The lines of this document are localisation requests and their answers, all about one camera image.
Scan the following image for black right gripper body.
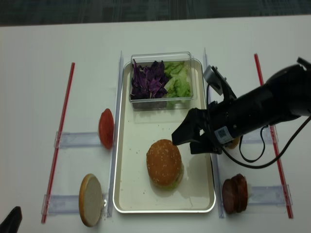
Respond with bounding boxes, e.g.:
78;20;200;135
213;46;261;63
187;101;231;146

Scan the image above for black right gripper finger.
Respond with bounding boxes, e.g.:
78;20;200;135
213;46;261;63
190;140;223;154
172;116;206;145

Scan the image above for sesame bun top front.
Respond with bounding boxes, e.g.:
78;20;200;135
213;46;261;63
146;139;182;186

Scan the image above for sesame bun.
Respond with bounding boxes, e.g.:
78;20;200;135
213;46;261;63
227;137;240;149
146;139;182;186

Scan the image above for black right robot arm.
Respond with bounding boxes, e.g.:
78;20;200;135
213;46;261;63
190;58;311;154

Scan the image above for green lettuce leaves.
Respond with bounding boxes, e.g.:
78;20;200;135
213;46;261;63
164;62;191;98

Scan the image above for sliced ham stack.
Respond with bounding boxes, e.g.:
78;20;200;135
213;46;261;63
222;174;248;214

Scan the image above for sesame bun top rear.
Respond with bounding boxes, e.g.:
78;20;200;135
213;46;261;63
227;137;240;149

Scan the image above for clear right upper pusher track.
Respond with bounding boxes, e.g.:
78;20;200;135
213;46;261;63
241;126;273;144

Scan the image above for clear pusher track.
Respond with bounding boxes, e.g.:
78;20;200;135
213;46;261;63
241;126;273;144
54;132;101;149
247;184;293;206
41;195;79;215

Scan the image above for bun bottom with fillings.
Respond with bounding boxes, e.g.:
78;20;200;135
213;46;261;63
154;163;184;191

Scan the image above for clear plastic salad box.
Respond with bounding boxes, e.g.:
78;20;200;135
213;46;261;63
129;51;195;111

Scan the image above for purple cabbage leaves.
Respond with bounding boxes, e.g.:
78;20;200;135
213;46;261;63
130;60;168;100

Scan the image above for clear right lower pusher track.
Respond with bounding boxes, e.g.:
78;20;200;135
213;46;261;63
247;184;293;206

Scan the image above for clear left upper pusher track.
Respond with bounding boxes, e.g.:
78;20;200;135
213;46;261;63
54;132;101;149

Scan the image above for white bun bottom slice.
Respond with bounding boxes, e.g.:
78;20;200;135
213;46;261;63
79;173;103;227

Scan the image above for clear left lower pusher track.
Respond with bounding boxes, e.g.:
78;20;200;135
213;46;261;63
41;195;79;215

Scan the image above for black left gripper tip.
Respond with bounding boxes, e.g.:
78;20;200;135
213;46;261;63
0;206;22;233

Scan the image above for black camera cable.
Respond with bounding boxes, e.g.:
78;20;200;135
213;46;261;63
206;82;311;168

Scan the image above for red right guide rail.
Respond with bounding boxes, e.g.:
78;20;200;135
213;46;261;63
254;53;294;219

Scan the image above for red guide rail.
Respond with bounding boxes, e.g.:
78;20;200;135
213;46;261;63
254;53;294;219
41;62;75;224

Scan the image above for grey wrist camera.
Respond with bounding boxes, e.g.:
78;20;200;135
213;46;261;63
203;65;227;96

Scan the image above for clear left long rail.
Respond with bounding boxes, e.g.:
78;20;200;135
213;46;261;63
106;51;124;217

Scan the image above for red left guide rail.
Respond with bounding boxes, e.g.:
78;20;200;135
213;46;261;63
41;62;75;224

